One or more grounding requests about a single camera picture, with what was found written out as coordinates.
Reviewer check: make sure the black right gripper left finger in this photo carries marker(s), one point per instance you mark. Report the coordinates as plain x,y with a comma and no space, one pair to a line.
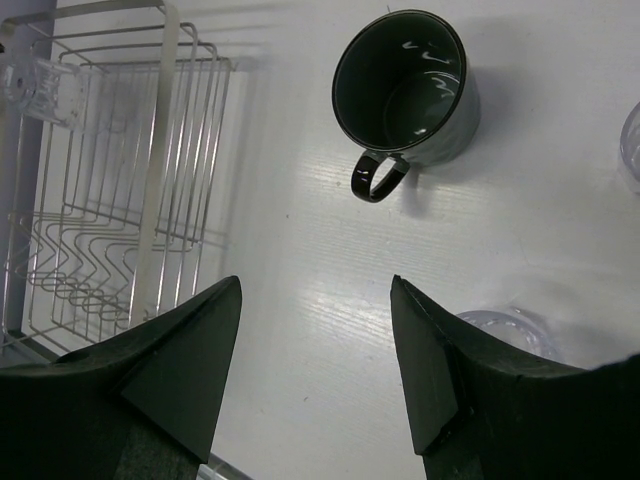
143,404

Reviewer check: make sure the small clear glass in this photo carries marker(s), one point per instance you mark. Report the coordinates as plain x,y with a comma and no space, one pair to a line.
629,145

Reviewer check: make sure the wire dish rack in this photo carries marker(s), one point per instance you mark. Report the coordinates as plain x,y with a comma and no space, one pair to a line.
108,230

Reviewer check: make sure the clear faceted glass tumbler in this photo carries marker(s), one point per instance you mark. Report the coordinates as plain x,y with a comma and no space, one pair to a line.
65,95

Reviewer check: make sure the dark green ceramic mug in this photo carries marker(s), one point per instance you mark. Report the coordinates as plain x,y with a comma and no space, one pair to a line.
404,91

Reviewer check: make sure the clear round glass cup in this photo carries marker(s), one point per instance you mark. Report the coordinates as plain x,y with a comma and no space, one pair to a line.
519,328

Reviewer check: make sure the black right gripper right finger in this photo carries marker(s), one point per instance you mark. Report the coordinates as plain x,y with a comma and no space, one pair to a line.
479,408

